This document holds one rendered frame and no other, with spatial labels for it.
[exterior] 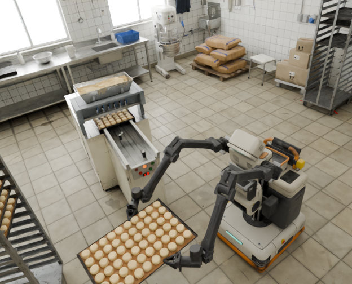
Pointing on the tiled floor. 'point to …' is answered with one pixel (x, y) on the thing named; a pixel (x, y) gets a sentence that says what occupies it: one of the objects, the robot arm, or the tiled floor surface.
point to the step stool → (264, 64)
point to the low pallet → (219, 72)
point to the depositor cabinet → (100, 160)
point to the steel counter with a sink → (86, 47)
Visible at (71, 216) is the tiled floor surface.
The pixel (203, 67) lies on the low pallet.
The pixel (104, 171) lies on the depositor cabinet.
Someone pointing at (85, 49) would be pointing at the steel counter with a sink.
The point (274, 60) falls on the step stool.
